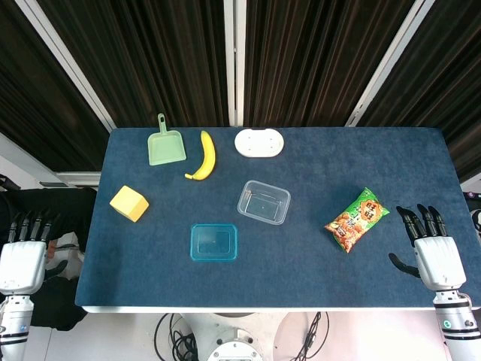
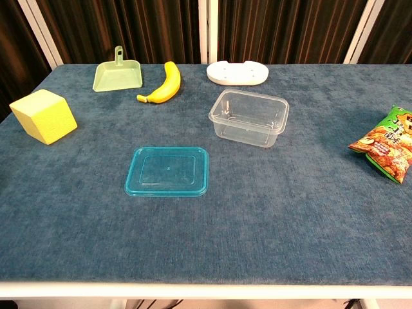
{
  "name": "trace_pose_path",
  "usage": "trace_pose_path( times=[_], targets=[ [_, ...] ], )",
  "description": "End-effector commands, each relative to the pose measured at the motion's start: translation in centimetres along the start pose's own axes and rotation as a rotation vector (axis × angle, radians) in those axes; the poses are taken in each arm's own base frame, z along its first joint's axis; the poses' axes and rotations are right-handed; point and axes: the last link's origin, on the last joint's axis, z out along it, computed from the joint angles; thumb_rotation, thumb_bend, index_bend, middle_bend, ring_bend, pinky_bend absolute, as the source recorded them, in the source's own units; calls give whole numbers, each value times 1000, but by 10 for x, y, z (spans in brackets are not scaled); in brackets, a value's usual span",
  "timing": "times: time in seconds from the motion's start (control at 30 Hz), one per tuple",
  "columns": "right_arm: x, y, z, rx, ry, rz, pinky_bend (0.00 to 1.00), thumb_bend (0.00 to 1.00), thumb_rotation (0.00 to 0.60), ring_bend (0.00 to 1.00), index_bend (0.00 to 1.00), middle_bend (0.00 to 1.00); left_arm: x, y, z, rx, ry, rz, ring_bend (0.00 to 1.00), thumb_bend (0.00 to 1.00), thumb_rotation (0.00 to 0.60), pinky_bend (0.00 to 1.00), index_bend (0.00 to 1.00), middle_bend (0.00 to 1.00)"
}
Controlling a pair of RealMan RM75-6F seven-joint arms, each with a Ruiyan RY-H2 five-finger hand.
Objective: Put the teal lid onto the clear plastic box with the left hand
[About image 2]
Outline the blue velvet tablecloth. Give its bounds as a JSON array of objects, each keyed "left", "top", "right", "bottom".
[{"left": 0, "top": 63, "right": 412, "bottom": 286}]

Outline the light green plastic dustpan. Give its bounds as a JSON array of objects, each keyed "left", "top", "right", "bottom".
[{"left": 92, "top": 45, "right": 144, "bottom": 93}]

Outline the dark brown pleated curtain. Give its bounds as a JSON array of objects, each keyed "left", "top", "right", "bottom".
[{"left": 0, "top": 0, "right": 412, "bottom": 122}]

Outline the white table frame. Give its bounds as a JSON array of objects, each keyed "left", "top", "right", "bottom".
[{"left": 0, "top": 281, "right": 412, "bottom": 309}]

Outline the green orange snack bag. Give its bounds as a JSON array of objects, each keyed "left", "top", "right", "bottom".
[{"left": 348, "top": 104, "right": 412, "bottom": 185}]

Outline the white slanted frame post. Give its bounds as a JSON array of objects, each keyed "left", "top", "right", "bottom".
[
  {"left": 17, "top": 0, "right": 64, "bottom": 69},
  {"left": 342, "top": 0, "right": 386, "bottom": 64}
]

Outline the yellow banana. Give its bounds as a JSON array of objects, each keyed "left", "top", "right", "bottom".
[{"left": 136, "top": 61, "right": 182, "bottom": 104}]

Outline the white vertical frame post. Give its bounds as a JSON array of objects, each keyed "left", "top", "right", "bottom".
[{"left": 198, "top": 0, "right": 220, "bottom": 64}]

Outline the white oval plastic base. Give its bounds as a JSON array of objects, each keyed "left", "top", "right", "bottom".
[{"left": 206, "top": 60, "right": 270, "bottom": 87}]

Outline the blue container lid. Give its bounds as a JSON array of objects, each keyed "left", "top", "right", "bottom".
[{"left": 124, "top": 146, "right": 209, "bottom": 198}]

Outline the yellow foam cube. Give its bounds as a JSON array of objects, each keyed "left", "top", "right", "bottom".
[{"left": 9, "top": 89, "right": 79, "bottom": 145}]

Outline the clear plastic container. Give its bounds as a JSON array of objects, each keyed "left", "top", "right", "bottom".
[{"left": 209, "top": 88, "right": 290, "bottom": 149}]

